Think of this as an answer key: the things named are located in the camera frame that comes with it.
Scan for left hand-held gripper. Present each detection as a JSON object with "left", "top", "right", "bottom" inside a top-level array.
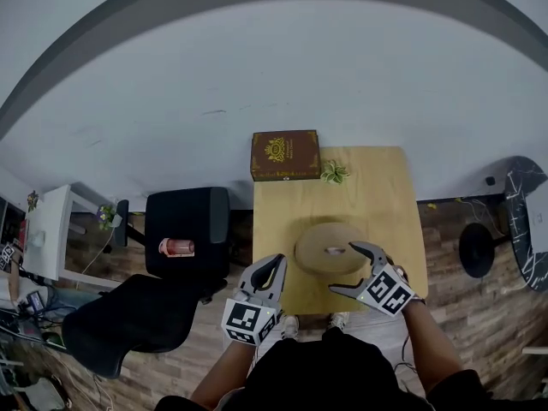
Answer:
[{"left": 220, "top": 253, "right": 288, "bottom": 347}]

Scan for white cable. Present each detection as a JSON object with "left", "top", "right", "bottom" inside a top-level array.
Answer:
[{"left": 460, "top": 197, "right": 507, "bottom": 237}]

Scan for another person's forearm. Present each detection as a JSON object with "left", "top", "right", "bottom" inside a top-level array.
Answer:
[{"left": 7, "top": 267, "right": 23, "bottom": 304}]

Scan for brown ornate gift box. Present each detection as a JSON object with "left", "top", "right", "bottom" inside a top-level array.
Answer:
[{"left": 250, "top": 129, "right": 322, "bottom": 182}]

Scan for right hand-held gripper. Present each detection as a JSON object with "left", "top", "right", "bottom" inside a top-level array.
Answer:
[{"left": 328, "top": 241, "right": 419, "bottom": 318}]

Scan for tan round lidded box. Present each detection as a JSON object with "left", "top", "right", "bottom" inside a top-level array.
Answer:
[{"left": 294, "top": 223, "right": 373, "bottom": 276}]

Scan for purple flowers in white pot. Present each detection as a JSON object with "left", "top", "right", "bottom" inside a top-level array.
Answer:
[{"left": 97, "top": 203, "right": 123, "bottom": 231}]

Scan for round black marble table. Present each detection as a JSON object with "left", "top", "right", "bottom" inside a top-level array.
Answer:
[{"left": 458, "top": 155, "right": 548, "bottom": 293}]

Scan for small green potted plant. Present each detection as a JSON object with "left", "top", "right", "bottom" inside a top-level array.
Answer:
[{"left": 319, "top": 159, "right": 351, "bottom": 186}]

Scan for black office chair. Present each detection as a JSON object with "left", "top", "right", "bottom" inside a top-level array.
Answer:
[{"left": 62, "top": 186, "right": 232, "bottom": 380}]

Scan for person's left shoe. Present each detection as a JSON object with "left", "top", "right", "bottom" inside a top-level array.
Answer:
[{"left": 280, "top": 314, "right": 300, "bottom": 341}]

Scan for person's black shirt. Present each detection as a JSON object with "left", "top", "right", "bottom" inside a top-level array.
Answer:
[{"left": 156, "top": 327, "right": 493, "bottom": 411}]

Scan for person's right forearm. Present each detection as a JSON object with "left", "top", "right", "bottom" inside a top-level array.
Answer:
[{"left": 402, "top": 300, "right": 466, "bottom": 396}]

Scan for person's left forearm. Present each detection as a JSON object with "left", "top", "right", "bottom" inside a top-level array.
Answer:
[{"left": 190, "top": 338, "right": 258, "bottom": 407}]

